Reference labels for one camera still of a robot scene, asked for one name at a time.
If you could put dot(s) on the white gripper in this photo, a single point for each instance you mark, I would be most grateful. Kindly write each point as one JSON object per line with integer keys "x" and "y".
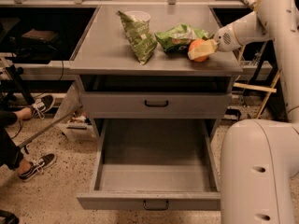
{"x": 224, "y": 40}

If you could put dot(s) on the open grey bottom drawer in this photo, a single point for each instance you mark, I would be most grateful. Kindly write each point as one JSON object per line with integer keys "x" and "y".
{"x": 153, "y": 159}

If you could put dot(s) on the wooden stick frame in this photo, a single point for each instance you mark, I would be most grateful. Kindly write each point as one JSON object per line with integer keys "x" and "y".
{"x": 258, "y": 61}

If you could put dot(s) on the upper black white sneaker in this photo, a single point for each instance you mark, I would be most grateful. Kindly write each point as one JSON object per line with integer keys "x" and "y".
{"x": 42, "y": 105}

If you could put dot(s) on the black drawer handle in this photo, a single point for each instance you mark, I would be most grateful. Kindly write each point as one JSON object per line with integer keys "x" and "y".
{"x": 151, "y": 205}
{"x": 156, "y": 104}

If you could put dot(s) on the black lower drawer handle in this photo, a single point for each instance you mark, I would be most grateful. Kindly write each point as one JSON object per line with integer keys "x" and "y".
{"x": 151, "y": 205}

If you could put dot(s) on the black upper drawer handle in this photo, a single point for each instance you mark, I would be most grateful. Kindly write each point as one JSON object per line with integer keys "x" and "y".
{"x": 156, "y": 104}

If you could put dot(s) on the white paper cup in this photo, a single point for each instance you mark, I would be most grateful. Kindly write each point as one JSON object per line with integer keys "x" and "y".
{"x": 137, "y": 16}

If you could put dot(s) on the grey drawer cabinet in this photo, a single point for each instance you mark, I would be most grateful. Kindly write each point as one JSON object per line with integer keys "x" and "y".
{"x": 105, "y": 61}

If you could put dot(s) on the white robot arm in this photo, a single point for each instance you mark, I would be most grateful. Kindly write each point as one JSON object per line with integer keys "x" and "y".
{"x": 259, "y": 157}

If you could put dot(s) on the person's black trouser legs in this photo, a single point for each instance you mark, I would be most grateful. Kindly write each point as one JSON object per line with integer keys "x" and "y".
{"x": 10, "y": 154}

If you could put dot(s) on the orange fruit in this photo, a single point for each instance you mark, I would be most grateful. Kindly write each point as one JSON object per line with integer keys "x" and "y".
{"x": 195, "y": 44}

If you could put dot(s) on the black white sneaker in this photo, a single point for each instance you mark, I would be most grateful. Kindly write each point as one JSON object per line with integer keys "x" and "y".
{"x": 29, "y": 169}
{"x": 42, "y": 105}

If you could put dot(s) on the lower black white sneaker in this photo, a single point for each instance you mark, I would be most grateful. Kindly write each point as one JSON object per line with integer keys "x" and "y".
{"x": 29, "y": 169}

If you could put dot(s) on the closed grey upper drawer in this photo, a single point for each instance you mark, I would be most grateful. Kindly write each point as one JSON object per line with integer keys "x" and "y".
{"x": 126, "y": 105}

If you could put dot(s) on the white plastic floor bin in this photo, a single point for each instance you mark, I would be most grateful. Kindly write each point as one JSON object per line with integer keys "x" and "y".
{"x": 77, "y": 131}

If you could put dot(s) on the upright green chip bag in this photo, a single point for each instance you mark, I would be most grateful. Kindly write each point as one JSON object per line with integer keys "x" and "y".
{"x": 138, "y": 34}

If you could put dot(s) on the green chip bag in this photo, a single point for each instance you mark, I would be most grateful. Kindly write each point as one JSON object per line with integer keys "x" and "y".
{"x": 178, "y": 38}
{"x": 138, "y": 34}

